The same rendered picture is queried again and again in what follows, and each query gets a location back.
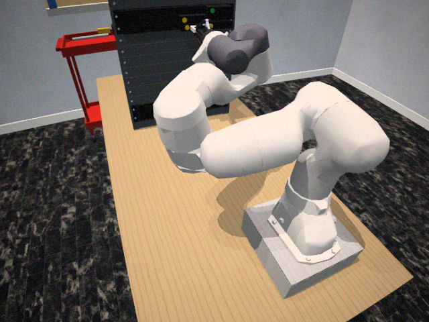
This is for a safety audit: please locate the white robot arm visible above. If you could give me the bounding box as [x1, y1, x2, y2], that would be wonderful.
[153, 23, 390, 265]

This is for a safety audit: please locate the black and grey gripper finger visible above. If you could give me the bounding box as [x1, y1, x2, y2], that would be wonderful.
[190, 19, 210, 36]
[190, 28, 202, 47]

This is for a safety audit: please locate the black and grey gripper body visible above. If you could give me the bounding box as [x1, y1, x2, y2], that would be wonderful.
[200, 27, 216, 45]

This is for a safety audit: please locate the dark grey server rack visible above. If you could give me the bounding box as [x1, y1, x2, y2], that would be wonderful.
[108, 0, 236, 130]

